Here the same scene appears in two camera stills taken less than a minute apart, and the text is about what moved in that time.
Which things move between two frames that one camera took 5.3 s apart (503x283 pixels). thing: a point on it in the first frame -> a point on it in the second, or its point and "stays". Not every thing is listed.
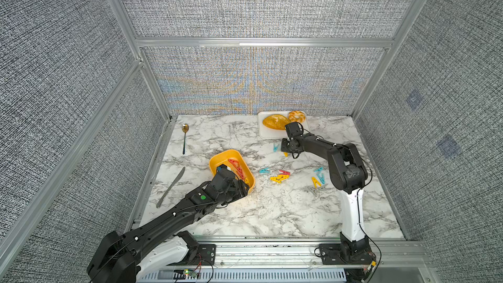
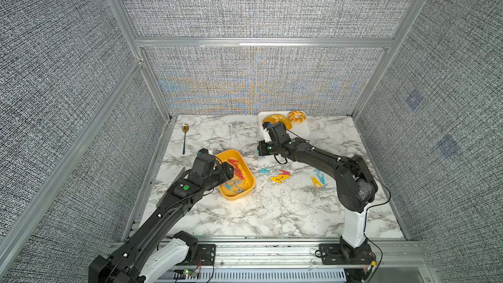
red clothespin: x=236 y=164 stays
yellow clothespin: x=316 y=182 stays
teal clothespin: x=321 y=178 stays
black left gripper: x=240 y=189 -> x=224 y=173
